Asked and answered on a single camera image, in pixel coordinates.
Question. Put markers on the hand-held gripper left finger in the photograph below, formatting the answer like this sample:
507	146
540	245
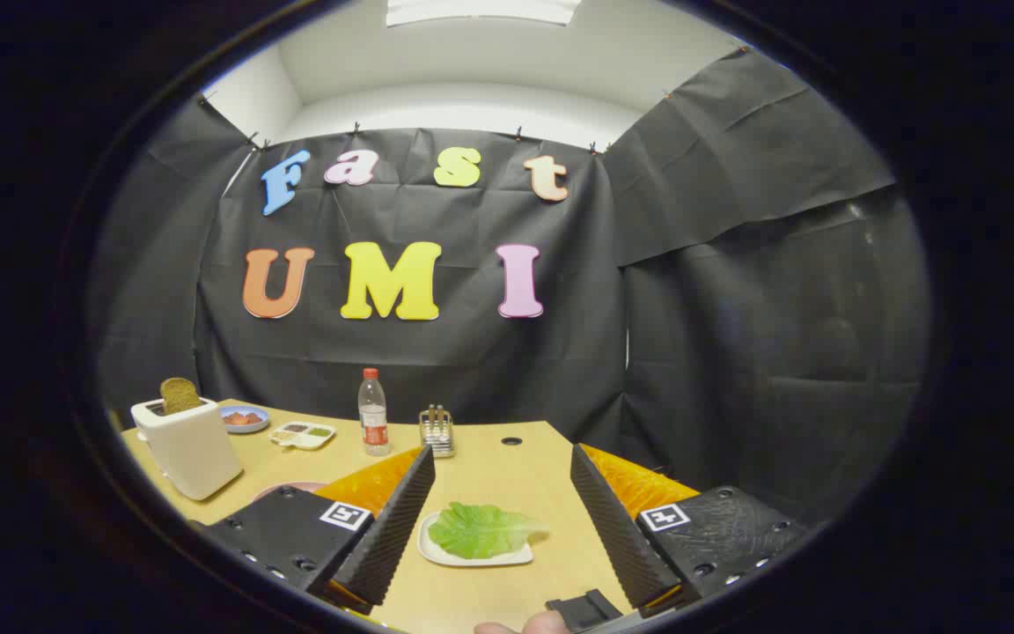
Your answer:
397	524

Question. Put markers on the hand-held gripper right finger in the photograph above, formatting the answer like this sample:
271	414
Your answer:
617	528

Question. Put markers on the green lettuce leaf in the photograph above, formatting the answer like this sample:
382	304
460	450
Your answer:
481	528

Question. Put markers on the brown bread slice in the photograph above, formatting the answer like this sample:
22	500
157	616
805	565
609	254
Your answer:
180	396

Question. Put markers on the white rounded square plate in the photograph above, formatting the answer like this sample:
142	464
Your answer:
437	553

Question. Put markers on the clear plastic water bottle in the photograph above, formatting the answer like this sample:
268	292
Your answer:
373	423

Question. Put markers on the round pink plate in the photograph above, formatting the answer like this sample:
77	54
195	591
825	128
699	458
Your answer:
296	485

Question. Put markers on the white divided condiment dish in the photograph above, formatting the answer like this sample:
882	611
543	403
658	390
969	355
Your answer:
303	438

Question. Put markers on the small blue plate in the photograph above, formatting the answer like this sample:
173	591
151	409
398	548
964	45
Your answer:
261	415

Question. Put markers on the red meat slices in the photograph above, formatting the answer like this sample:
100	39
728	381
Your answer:
243	419

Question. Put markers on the white toaster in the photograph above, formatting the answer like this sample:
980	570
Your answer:
194	453

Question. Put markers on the ceiling light panel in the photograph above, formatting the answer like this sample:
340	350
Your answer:
481	9

